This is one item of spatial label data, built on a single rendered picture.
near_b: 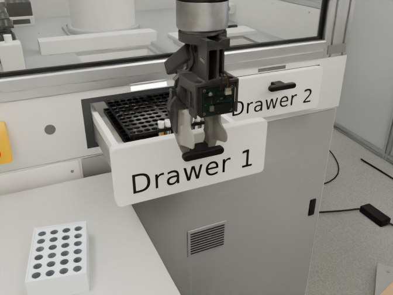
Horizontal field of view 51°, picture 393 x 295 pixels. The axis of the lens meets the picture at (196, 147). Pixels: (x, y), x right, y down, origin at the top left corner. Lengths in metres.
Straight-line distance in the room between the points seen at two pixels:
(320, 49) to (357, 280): 1.04
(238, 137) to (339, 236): 1.35
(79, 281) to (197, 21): 0.40
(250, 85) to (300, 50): 0.16
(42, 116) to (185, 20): 0.41
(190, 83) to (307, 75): 0.55
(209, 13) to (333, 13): 0.58
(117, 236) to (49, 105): 0.30
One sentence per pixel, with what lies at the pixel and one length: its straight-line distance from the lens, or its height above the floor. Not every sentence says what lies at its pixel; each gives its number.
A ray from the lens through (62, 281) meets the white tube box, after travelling 0.65.
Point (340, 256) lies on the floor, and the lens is 1.94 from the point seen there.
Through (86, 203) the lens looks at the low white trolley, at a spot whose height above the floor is 0.76.
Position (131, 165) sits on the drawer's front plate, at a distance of 0.69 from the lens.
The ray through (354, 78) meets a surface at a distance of 2.92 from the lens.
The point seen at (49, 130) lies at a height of 0.87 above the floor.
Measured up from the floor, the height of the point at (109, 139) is 0.89.
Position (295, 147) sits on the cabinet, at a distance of 1.19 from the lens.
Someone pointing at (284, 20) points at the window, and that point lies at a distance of 1.06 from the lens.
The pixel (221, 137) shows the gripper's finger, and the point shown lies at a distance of 0.68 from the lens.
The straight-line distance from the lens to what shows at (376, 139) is 2.83.
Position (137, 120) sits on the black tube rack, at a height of 0.90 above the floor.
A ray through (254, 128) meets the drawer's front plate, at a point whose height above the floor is 0.92.
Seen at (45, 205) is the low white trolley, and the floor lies 0.76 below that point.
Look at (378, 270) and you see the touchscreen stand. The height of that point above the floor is 0.03.
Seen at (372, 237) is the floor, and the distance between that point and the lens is 2.09.
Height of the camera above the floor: 1.23
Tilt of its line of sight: 27 degrees down
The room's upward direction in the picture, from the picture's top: straight up
